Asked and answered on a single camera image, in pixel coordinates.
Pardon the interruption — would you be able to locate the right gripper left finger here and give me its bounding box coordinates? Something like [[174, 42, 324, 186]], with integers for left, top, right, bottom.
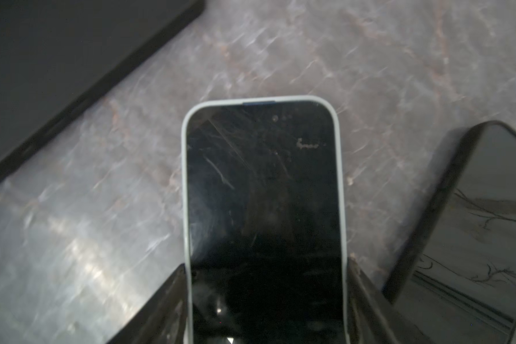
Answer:
[[109, 264, 188, 344]]

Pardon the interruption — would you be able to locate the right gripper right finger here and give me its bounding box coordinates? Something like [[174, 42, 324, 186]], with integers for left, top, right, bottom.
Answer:
[[346, 257, 432, 343]]

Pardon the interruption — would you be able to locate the black phone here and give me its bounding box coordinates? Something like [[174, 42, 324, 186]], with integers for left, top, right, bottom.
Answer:
[[185, 100, 347, 344], [383, 121, 516, 343]]

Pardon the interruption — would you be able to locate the light blue phone case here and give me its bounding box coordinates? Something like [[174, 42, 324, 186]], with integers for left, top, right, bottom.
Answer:
[[180, 95, 350, 344]]

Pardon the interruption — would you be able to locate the black phone case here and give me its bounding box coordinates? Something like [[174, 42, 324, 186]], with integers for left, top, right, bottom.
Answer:
[[0, 1, 205, 183]]

